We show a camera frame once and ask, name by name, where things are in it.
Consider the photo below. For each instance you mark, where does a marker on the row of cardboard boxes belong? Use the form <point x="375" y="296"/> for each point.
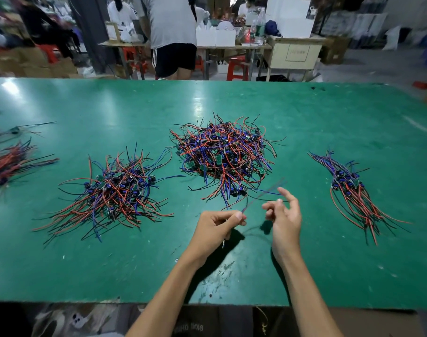
<point x="31" y="63"/>

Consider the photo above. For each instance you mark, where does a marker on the person's right hand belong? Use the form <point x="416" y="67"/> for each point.
<point x="287" y="228"/>

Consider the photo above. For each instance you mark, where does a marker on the stack of white boxes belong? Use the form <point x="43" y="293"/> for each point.
<point x="290" y="16"/>

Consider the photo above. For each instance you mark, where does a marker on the row of white containers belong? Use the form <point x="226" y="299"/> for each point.
<point x="217" y="37"/>

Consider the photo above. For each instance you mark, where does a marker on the brown cardboard box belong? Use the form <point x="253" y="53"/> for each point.
<point x="334" y="50"/>

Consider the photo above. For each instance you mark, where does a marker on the cream cabinet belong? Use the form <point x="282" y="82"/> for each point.
<point x="295" y="56"/>

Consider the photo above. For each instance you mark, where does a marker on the long wooden work table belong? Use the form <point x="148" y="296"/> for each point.
<point x="234" y="45"/>

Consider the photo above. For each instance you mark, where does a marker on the dark blue bag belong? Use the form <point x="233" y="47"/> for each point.
<point x="272" y="28"/>

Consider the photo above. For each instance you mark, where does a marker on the person's right forearm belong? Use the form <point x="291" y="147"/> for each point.
<point x="308" y="302"/>

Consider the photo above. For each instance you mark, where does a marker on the person's left hand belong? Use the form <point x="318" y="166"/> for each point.
<point x="212" y="238"/>

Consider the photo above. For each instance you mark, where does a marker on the dark pillar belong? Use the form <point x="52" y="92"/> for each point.
<point x="93" y="28"/>

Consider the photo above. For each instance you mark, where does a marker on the person's left forearm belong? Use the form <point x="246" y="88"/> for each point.
<point x="164" y="302"/>

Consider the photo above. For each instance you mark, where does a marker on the red plastic stool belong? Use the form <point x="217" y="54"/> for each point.
<point x="48" y="52"/>
<point x="238" y="68"/>
<point x="131" y="58"/>
<point x="200" y="63"/>

